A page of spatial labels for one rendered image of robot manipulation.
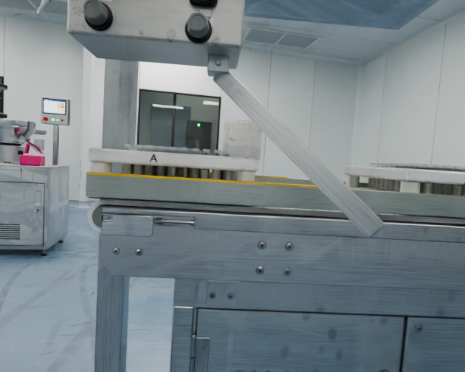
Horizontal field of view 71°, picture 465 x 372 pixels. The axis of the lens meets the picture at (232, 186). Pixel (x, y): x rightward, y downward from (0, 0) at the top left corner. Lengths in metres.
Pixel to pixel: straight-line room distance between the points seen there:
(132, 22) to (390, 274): 0.50
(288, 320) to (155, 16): 0.49
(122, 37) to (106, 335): 0.66
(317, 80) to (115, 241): 6.16
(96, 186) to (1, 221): 2.80
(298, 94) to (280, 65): 0.60
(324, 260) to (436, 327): 0.25
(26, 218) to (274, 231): 2.85
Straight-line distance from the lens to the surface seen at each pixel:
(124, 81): 0.79
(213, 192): 0.46
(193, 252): 0.48
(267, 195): 0.47
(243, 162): 0.48
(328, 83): 6.60
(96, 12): 0.46
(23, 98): 6.25
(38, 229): 3.19
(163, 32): 0.46
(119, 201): 0.50
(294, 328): 0.60
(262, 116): 0.44
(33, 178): 3.15
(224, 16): 0.47
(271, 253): 0.49
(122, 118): 0.78
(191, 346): 0.59
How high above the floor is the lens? 0.90
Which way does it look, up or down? 4 degrees down
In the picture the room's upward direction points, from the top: 4 degrees clockwise
